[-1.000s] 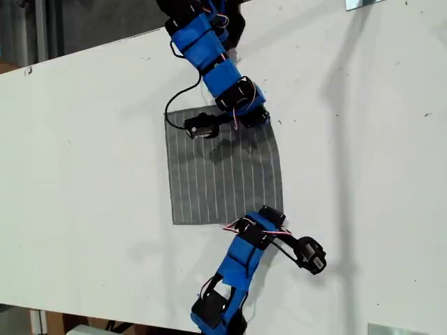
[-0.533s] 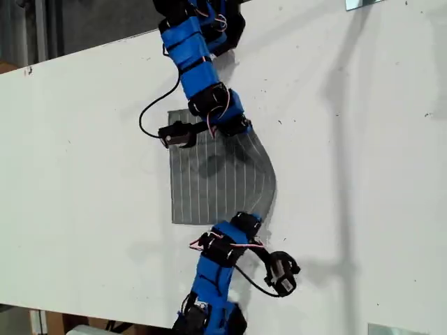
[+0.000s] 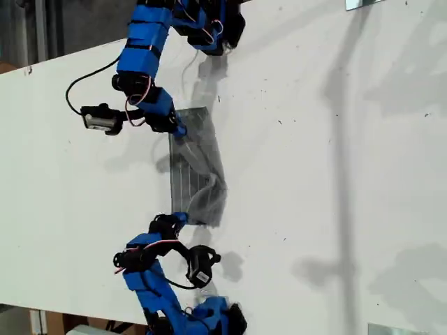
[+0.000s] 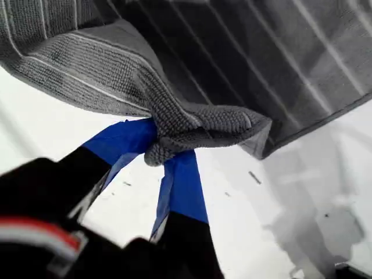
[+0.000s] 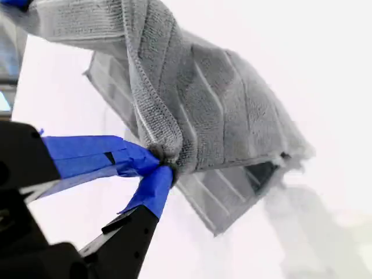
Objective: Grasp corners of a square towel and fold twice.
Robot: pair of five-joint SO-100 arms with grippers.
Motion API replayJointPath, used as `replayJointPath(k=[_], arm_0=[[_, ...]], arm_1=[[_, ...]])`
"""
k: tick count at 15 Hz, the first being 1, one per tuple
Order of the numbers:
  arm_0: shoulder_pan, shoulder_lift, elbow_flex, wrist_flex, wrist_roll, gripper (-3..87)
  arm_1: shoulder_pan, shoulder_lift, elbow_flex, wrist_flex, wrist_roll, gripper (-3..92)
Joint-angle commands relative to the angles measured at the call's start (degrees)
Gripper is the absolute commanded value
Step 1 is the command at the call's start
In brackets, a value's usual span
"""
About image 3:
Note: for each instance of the grey striped square towel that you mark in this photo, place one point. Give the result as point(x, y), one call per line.
point(199, 167)

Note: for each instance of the pale grey container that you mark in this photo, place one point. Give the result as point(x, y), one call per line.
point(87, 330)

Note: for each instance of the black silver camera box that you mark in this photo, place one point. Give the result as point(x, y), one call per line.
point(101, 120)

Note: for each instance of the short black camera stalk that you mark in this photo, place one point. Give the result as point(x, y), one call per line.
point(183, 251)
point(132, 113)

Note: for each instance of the brown cardboard box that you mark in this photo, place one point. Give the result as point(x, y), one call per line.
point(56, 324)

